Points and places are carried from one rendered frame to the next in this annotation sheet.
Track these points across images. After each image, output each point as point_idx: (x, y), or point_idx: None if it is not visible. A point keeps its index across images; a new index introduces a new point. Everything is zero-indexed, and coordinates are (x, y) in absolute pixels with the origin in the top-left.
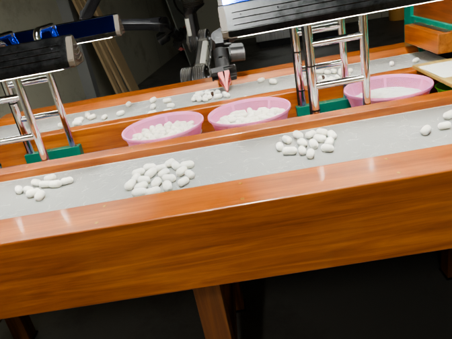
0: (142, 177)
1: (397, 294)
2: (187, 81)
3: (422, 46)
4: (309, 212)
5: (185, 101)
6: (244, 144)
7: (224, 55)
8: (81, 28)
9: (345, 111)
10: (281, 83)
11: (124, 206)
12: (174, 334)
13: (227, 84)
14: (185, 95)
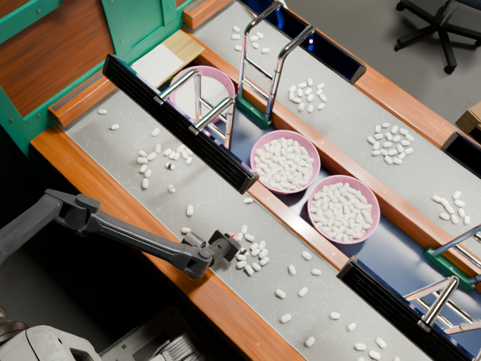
0: (401, 147)
1: None
2: (200, 355)
3: (100, 98)
4: None
5: (268, 273)
6: (324, 133)
7: (212, 245)
8: (393, 290)
9: None
10: (185, 205)
11: (426, 124)
12: None
13: (235, 233)
14: (250, 297)
